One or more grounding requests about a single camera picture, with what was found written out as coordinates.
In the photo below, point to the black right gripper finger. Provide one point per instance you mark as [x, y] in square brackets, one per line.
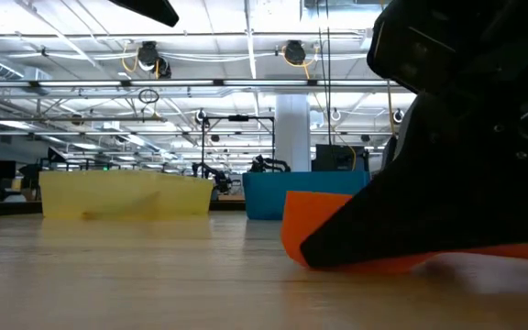
[452, 197]

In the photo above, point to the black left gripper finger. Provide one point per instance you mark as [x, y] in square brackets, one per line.
[154, 11]

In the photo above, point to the orange silicone spatula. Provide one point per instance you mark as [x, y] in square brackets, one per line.
[310, 220]

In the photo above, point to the black background robot arm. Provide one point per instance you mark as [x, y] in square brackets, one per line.
[220, 179]
[268, 163]

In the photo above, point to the long ceiling light bar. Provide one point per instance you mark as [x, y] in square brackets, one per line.
[108, 83]

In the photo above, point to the black cabinet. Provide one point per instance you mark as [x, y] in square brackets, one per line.
[333, 158]

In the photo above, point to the white building column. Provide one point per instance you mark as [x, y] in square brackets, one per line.
[291, 137]

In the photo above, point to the yellow translucent plastic bin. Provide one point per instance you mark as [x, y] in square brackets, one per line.
[126, 194]

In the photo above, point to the blue plastic bin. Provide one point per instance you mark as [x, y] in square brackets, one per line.
[264, 197]

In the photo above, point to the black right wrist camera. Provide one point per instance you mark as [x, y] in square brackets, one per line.
[424, 46]

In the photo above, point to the black gantry frame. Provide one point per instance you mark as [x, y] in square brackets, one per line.
[238, 117]

